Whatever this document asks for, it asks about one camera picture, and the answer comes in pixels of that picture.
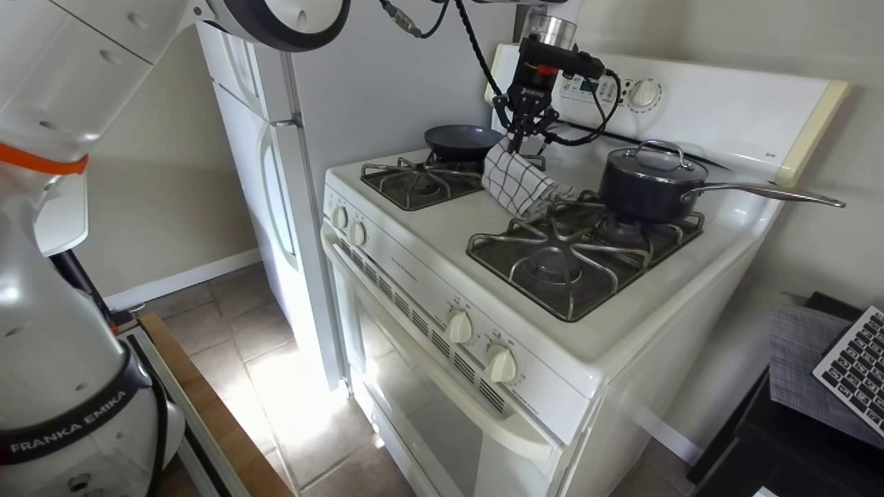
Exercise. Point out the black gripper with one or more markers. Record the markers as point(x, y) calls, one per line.
point(534, 91)

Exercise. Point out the checkered white hand towel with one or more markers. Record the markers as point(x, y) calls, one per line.
point(518, 183)

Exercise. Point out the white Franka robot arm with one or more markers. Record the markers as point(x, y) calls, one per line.
point(55, 367)

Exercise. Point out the dark frying pan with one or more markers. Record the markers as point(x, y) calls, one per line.
point(460, 139)

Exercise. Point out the stove clock display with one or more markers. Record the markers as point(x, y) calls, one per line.
point(577, 85)

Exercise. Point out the small black burner grate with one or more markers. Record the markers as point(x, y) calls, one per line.
point(414, 183)

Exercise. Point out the white stove timer dial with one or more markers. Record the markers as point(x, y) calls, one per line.
point(645, 95)

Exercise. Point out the black saucepan with lid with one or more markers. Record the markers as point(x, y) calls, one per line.
point(649, 189)

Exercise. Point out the large black burner grate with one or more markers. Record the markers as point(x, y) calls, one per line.
point(580, 264)

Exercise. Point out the white refrigerator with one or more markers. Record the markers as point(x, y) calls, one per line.
point(367, 101)

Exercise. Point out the white stove knob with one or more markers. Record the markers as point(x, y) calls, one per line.
point(356, 232)
point(501, 364)
point(460, 327)
point(341, 218)

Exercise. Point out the white gas stove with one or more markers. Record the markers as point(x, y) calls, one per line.
point(569, 367)

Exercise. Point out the grey table mat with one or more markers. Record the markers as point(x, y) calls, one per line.
point(802, 367)

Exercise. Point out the white keyboard with black keys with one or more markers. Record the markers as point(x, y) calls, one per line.
point(857, 367)

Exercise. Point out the black side table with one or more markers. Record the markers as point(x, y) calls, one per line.
point(783, 450)

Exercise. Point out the wooden robot platform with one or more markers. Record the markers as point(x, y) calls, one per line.
point(211, 415)

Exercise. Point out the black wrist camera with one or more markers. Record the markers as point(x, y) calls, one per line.
point(580, 65)

